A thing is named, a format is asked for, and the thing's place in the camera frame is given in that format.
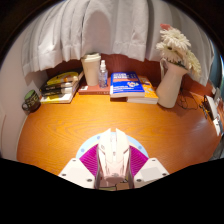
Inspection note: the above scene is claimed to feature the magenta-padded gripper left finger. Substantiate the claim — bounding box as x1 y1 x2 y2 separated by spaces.
58 143 100 190

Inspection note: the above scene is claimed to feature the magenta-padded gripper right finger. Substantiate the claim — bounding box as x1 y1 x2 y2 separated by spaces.
128 145 170 189

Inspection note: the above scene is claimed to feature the pink computer mouse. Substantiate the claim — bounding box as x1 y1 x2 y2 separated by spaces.
96 128 132 188

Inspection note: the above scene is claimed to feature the red-brown book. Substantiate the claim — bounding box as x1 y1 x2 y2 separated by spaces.
77 84 112 96

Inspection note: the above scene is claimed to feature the green and black mug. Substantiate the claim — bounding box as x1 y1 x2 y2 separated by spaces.
21 89 42 113

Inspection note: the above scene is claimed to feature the yellow and black book stack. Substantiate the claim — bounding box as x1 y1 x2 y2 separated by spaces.
39 69 84 105

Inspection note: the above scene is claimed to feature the white ceramic vase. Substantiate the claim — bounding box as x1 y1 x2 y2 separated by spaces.
155 58 189 109

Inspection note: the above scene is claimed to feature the silver laptop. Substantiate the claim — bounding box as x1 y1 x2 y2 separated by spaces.
203 94 221 122

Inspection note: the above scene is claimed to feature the blue book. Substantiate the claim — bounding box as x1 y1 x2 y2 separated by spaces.
109 71 146 99

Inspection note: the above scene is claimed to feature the clear sanitizer spray bottle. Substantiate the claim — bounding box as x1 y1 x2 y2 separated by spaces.
98 59 109 89

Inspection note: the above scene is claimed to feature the cream lidded tumbler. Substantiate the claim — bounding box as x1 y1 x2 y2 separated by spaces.
80 52 102 87

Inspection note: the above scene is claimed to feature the white flower bouquet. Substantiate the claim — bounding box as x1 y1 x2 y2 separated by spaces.
155 23 203 79

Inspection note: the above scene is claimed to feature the white sheer curtain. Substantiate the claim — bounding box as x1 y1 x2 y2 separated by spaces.
21 0 216 86

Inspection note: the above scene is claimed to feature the black cable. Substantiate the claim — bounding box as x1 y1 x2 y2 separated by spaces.
176 88 204 111

